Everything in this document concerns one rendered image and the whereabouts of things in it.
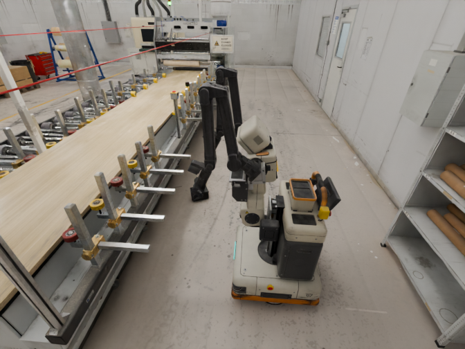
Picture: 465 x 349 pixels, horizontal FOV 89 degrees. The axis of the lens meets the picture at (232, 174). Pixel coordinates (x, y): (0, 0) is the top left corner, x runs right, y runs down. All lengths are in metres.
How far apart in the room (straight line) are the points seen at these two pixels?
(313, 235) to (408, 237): 1.47
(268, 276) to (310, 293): 0.31
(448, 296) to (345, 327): 0.83
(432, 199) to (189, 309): 2.21
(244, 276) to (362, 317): 0.95
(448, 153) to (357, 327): 1.47
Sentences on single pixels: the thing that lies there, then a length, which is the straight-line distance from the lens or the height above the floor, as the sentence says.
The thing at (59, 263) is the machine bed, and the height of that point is 0.72.
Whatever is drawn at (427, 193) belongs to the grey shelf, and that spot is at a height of 0.66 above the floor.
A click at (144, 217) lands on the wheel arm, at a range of 1.62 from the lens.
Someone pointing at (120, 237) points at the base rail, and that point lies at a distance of 1.72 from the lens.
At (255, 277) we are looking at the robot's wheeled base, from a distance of 1.91.
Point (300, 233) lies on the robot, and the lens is 1.54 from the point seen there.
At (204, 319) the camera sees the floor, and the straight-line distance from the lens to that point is 2.07.
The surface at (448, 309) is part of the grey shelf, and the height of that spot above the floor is 0.14.
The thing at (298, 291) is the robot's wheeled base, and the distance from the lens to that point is 1.97.
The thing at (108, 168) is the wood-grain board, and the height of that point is 0.90.
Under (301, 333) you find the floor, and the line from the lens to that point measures 2.09.
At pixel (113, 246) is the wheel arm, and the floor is 0.84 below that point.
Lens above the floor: 1.87
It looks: 33 degrees down
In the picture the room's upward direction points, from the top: 1 degrees clockwise
